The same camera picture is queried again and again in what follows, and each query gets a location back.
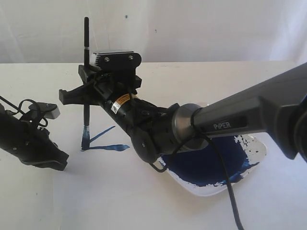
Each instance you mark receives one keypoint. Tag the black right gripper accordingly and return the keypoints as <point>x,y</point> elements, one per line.
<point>147,125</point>

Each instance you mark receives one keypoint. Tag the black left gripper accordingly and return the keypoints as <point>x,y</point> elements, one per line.
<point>29,141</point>

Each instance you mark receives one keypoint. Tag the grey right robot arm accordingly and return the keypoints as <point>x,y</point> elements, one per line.
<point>277,106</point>

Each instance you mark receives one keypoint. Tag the white sheet of paper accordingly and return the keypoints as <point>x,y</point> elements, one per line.
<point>97,178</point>

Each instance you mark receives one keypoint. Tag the white plate with blue paint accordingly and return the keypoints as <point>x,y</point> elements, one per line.
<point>197,168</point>

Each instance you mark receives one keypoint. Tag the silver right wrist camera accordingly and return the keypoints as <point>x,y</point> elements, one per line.
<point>115,60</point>

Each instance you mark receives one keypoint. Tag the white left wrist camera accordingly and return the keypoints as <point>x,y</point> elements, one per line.
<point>46,110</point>

